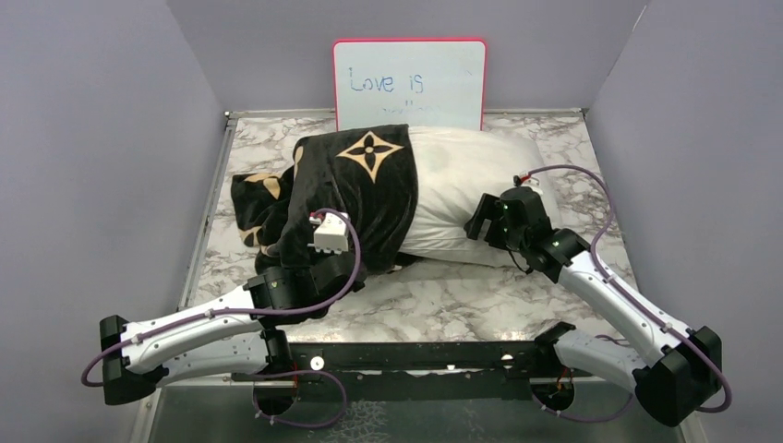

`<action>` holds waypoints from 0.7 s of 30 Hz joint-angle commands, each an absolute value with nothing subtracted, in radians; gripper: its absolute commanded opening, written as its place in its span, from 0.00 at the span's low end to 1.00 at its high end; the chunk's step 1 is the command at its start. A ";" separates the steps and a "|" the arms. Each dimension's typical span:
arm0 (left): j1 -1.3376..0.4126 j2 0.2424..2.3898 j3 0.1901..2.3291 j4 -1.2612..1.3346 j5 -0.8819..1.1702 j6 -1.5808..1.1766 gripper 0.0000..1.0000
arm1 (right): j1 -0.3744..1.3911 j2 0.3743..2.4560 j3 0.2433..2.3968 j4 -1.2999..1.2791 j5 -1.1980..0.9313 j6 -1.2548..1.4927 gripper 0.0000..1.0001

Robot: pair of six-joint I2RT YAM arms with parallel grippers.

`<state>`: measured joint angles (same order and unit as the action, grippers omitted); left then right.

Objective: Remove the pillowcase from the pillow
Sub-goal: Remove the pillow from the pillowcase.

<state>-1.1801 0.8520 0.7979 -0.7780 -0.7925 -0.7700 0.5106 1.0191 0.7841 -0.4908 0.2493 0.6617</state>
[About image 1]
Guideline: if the white pillow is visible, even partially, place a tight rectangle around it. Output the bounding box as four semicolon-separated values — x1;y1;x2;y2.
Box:
400;126;544;268

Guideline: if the black floral plush pillowcase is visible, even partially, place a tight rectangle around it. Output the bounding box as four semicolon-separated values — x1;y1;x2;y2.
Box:
230;125;419;274

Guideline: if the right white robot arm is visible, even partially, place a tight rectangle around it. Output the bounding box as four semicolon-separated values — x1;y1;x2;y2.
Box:
464;186;731;427

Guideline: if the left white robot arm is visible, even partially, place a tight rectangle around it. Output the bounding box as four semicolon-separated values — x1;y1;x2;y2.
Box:
98;253;367;405

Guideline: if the pink framed whiteboard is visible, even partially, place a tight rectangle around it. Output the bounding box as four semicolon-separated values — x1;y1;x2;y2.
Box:
332;38;488;130

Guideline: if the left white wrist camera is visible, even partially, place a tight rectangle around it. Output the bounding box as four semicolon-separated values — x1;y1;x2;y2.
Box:
309;211;350;254

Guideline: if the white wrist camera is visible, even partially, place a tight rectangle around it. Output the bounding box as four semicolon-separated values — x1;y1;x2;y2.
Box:
309;211;350;254
513;174;544;196

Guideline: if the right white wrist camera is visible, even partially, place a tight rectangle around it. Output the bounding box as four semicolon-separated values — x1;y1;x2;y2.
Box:
513;174;544;196

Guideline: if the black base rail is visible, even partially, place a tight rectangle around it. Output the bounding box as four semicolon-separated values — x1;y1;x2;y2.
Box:
230;341;582;403

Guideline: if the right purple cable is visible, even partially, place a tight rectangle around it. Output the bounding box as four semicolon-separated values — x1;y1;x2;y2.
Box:
513;164;733;425

